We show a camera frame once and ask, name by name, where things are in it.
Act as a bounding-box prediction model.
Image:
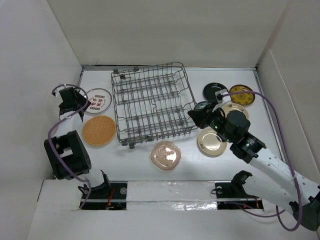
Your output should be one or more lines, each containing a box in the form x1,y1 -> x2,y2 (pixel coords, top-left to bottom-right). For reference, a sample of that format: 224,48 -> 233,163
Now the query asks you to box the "grey wire dish rack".
111,62 -> 197,149

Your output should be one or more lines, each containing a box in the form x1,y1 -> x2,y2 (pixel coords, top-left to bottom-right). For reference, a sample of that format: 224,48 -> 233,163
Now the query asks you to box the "orange woven round plate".
82,115 -> 116,147

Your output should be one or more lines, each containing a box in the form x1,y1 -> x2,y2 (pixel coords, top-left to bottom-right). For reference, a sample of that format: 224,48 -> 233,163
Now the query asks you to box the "blue floral teal plate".
194,101 -> 212,113

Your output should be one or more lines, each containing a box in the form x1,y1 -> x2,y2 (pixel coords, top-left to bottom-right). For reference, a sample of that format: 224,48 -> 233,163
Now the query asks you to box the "yellow and brown patterned plate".
229,84 -> 256,106

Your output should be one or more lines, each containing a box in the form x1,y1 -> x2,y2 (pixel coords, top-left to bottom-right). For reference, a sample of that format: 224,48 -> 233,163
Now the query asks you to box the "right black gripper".
187,101 -> 234,144

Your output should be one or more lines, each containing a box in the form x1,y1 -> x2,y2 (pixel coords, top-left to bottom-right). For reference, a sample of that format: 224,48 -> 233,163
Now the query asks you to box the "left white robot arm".
44,84 -> 112,199

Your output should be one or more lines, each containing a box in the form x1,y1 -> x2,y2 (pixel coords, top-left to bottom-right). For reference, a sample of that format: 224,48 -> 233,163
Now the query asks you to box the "brown translucent square plate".
150,140 -> 182,172

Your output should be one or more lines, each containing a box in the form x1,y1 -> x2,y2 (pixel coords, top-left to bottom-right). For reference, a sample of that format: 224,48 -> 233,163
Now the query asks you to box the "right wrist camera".
215,89 -> 231,108

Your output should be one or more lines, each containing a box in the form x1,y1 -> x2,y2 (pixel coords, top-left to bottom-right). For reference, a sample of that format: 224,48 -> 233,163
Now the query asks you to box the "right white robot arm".
188,105 -> 320,231

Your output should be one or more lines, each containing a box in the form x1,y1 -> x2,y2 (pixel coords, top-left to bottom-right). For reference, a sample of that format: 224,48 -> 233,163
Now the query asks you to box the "black round plate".
203,82 -> 228,104

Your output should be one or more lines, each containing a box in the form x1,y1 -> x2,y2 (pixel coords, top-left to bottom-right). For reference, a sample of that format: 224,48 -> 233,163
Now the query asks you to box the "cream plate with gold centre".
197,128 -> 228,158

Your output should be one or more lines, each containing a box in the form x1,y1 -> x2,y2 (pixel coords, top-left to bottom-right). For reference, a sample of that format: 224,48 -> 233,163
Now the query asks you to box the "cream plate with black print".
222,102 -> 250,120

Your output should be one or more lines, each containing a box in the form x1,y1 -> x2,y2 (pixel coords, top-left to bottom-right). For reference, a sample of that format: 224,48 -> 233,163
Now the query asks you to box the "white plate with red characters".
86,88 -> 112,114

